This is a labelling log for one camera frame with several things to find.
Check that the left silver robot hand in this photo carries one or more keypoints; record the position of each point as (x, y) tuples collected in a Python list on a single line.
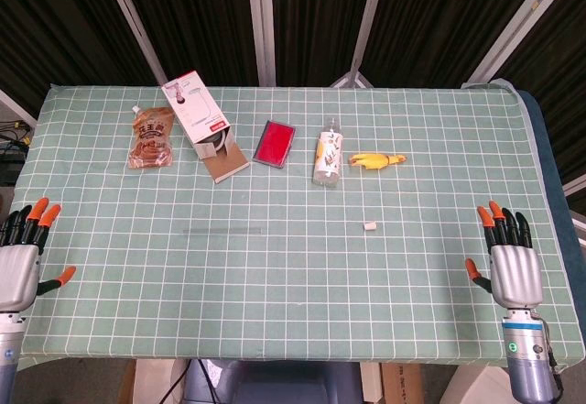
[(16, 269)]

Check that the white metal frame post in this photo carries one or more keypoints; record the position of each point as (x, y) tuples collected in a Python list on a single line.
[(262, 24), (517, 24), (361, 33), (133, 24)]

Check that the green checked tablecloth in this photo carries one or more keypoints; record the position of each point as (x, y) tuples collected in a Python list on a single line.
[(293, 285)]

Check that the yellow rubber chicken toy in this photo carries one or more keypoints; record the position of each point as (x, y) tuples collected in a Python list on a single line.
[(373, 161)]

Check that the white product box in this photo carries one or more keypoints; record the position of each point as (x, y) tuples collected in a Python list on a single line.
[(197, 111)]

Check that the red flat case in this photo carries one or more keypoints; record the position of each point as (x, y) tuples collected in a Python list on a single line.
[(275, 143)]

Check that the blue-grey robot torso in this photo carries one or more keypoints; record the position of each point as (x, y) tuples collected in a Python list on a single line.
[(274, 383)]

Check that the brown sauce pouch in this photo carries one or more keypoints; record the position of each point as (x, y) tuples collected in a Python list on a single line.
[(150, 140)]

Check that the brown cardboard box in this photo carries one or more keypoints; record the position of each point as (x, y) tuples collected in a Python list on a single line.
[(402, 383)]

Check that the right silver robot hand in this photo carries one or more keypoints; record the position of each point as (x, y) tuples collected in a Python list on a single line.
[(515, 276)]

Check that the floral print spray bottle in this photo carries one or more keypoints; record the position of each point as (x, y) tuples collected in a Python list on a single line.
[(328, 156)]

